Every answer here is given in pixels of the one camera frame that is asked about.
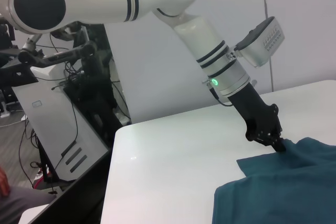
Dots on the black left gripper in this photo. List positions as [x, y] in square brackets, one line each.
[258, 116]

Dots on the black base panel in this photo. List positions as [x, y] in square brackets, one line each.
[78, 182]

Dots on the grey trousered person leg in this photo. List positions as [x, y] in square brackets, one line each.
[23, 203]

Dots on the white equipment cabinet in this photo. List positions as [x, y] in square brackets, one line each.
[52, 119]

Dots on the teal blue shirt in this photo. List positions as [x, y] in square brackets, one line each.
[283, 187]

